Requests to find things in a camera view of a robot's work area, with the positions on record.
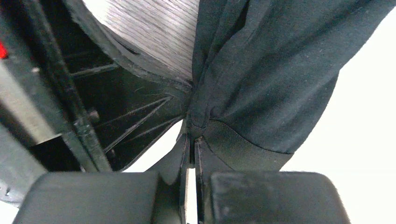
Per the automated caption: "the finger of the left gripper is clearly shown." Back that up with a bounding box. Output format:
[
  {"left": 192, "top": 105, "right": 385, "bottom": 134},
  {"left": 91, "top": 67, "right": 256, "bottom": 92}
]
[
  {"left": 63, "top": 0, "right": 192, "bottom": 92},
  {"left": 74, "top": 68, "right": 189, "bottom": 171}
]

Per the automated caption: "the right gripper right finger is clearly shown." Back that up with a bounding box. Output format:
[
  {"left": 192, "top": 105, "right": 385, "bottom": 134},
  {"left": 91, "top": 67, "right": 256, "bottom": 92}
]
[{"left": 194, "top": 140, "right": 350, "bottom": 224}]

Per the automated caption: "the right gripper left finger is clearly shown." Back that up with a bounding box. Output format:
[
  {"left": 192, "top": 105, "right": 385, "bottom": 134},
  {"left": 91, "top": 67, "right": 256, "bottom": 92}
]
[{"left": 14, "top": 134, "right": 190, "bottom": 224}]

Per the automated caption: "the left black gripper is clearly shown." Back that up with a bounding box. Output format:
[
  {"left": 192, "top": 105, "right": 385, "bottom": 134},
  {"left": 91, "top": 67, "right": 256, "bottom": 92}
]
[{"left": 0, "top": 0, "right": 111, "bottom": 207}]

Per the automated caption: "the plain black underwear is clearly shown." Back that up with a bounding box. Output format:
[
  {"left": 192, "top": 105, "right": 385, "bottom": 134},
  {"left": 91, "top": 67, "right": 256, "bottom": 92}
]
[{"left": 188, "top": 0, "right": 396, "bottom": 172}]

